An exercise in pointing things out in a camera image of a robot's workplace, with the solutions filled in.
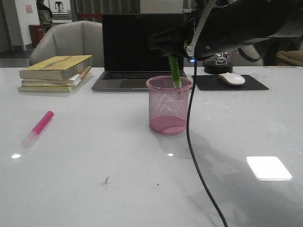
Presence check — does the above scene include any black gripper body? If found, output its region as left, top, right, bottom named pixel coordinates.
left=148, top=16, right=201, bottom=58

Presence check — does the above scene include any green highlighter pen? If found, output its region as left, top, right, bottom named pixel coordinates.
left=169, top=54, right=182, bottom=88

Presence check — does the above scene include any pink highlighter pen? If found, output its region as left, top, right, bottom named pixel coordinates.
left=22, top=111, right=54, bottom=148

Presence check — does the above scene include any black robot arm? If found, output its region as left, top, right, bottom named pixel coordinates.
left=149, top=0, right=303, bottom=61

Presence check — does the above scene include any pink mesh pen holder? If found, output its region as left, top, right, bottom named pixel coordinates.
left=146, top=76, right=192, bottom=136

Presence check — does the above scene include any grey open laptop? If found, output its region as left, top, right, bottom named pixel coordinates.
left=91, top=13, right=185, bottom=92

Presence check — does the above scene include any black mouse pad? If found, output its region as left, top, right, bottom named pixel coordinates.
left=196, top=75, right=269, bottom=91

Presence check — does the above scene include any ferris wheel desk toy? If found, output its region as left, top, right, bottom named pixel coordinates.
left=204, top=52, right=233, bottom=75

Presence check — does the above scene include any white computer mouse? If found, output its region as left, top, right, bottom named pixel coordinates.
left=219, top=72, right=245, bottom=86

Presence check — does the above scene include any grey armchair right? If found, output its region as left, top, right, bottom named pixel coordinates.
left=184, top=44, right=264, bottom=67

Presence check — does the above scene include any grey armchair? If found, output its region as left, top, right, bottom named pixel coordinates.
left=29, top=20, right=104, bottom=67
left=184, top=44, right=264, bottom=67

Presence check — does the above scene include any red barrier belt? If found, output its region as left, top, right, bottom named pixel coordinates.
left=75, top=13, right=103, bottom=18

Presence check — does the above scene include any grey armchair left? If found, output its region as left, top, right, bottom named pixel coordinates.
left=29, top=20, right=104, bottom=67

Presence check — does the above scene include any white middle book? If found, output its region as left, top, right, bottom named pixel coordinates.
left=21, top=66, right=91, bottom=87

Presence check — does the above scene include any beige cushion at right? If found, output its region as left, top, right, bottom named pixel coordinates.
left=276, top=50, right=303, bottom=67

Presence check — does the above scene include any seated person in background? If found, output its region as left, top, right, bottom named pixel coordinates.
left=36, top=0, right=53, bottom=34

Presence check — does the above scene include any red bin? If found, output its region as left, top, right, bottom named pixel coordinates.
left=28, top=24, right=44, bottom=47

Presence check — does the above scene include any yellow bottom book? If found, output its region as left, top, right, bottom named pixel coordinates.
left=18, top=85, right=76, bottom=93

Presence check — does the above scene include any black camera cable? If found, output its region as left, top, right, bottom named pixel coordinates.
left=186, top=59, right=229, bottom=227

